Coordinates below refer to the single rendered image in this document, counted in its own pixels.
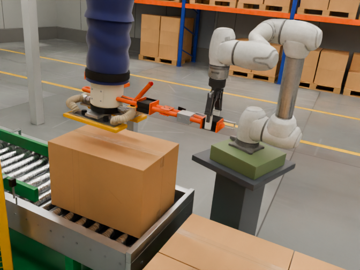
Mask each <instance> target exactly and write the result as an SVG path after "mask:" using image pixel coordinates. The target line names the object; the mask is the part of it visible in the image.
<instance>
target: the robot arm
mask: <svg viewBox="0 0 360 270"><path fill-rule="evenodd" d="M322 37H323V33H322V30H321V29H320V28H319V27H317V26H316V25H314V24H311V23H309V22H304V21H299V20H288V19H268V20H265V21H263V22H261V23H260V24H259V25H258V26H257V27H256V28H255V29H254V30H252V31H251V32H250V34H249V41H238V40H235V33H234V31H233V29H231V28H226V27H220V28H217V29H216V30H215V31H214V32H213V35H212V38H211V42H210V47H209V69H208V76H209V77H210V78H209V82H208V85H209V86H210V87H211V88H212V89H211V92H210V93H208V94H207V102H206V108H205V113H204V115H206V120H205V129H208V130H211V126H212V118H213V115H215V116H219V114H220V111H221V110H222V109H221V108H222V99H223V90H224V88H225V86H226V79H227V78H228V75H229V69H230V65H235V66H239V67H241V68H245V69H249V70H256V71H267V70H271V69H272V68H273V67H275V66H276V65H277V63H278V60H279V54H278V51H277V50H276V49H275V48H274V47H272V46H271V45H270V44H269V43H268V41H269V42H271V43H276V44H281V45H283V48H284V53H285V55H286V58H285V62H284V68H283V74H282V79H281V86H280V91H279V97H278V101H277V107H276V113H274V114H273V115H272V116H271V118H268V117H267V116H266V113H265V111H264V110H263V109H261V108H260V107H255V106H250V107H247V108H246V109H245V110H244V112H243V113H242V115H241V117H240V119H239V123H238V128H237V136H232V135H231V136H230V139H231V140H233V141H232V142H229V144H228V145H229V146H232V147H234V148H237V149H239V150H242V151H244V152H246V153H248V154H250V155H252V154H253V153H254V152H257V151H259V150H261V149H264V148H265V146H263V145H261V144H259V142H260V141H262V142H264V143H267V144H269V145H272V146H275V147H278V148H285V149H292V148H295V147H297V146H298V144H299V142H300V140H301V138H302V131H301V129H300V128H299V127H297V124H296V118H295V117H294V116H293V113H294V107H295V103H296V98H297V93H298V88H299V83H300V80H301V75H302V71H303V65H304V61H305V58H306V57H307V56H308V54H309V52H310V51H314V50H316V49H317V48H318V47H319V46H320V44H321V41H322ZM214 105H215V109H214ZM213 109H214V110H213ZM212 112H213V115H212Z"/></svg>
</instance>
